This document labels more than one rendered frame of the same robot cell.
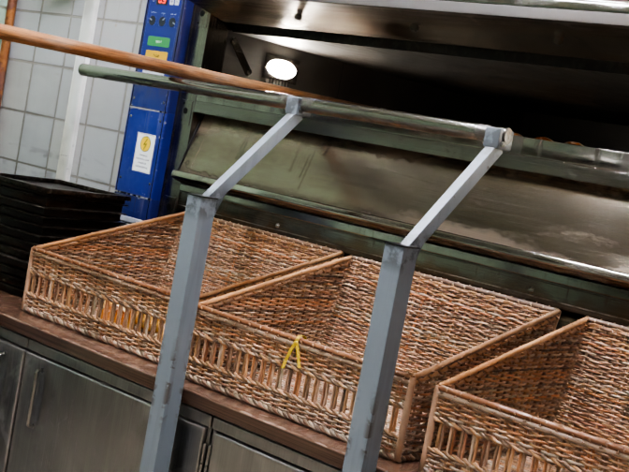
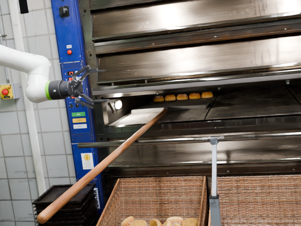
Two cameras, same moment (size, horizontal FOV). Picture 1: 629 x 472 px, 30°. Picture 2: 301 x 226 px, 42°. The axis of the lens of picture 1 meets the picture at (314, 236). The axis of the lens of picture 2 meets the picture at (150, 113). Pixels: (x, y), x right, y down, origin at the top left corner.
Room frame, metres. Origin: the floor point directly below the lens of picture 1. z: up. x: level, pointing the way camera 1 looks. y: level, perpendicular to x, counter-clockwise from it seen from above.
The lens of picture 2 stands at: (0.84, 1.16, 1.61)
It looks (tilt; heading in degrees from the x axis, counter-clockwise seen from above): 9 degrees down; 334
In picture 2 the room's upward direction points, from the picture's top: 6 degrees counter-clockwise
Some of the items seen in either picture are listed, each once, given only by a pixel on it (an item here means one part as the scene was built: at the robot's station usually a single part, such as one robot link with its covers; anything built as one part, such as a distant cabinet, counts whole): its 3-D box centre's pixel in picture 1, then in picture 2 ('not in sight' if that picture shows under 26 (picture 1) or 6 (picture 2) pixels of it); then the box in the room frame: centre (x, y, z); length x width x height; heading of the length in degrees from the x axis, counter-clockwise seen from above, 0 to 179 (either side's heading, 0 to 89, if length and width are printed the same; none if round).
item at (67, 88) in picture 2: not in sight; (73, 88); (2.64, 0.67, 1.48); 0.09 x 0.07 x 0.08; 49
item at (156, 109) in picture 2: not in sight; (172, 105); (3.41, -0.28, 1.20); 0.55 x 0.36 x 0.03; 49
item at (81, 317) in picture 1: (182, 280); (154, 214); (2.72, 0.28, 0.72); 0.56 x 0.49 x 0.28; 50
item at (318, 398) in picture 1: (371, 343); (264, 215); (2.31, -0.15, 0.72); 0.56 x 0.49 x 0.28; 50
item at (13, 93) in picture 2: not in sight; (9, 91); (3.47, 0.85, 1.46); 0.10 x 0.07 x 0.10; 49
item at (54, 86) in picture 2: not in sight; (59, 89); (2.69, 0.72, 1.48); 0.12 x 0.06 x 0.09; 139
